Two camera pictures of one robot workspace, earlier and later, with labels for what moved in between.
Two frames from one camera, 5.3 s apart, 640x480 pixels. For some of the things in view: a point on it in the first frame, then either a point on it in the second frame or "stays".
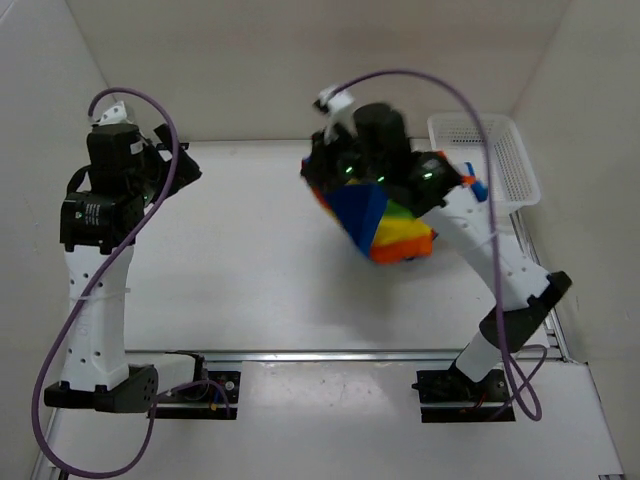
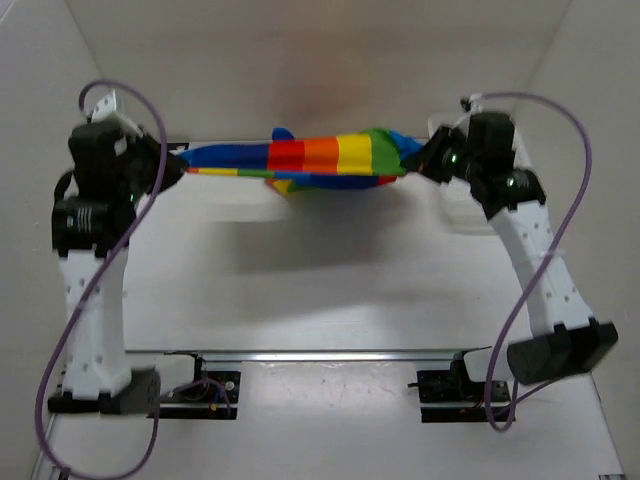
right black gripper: x=321 y=169 -> x=425 y=160
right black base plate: x=453 y=386 stays
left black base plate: x=216 y=397 stays
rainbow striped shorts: x=385 y=229 -> x=313 y=164
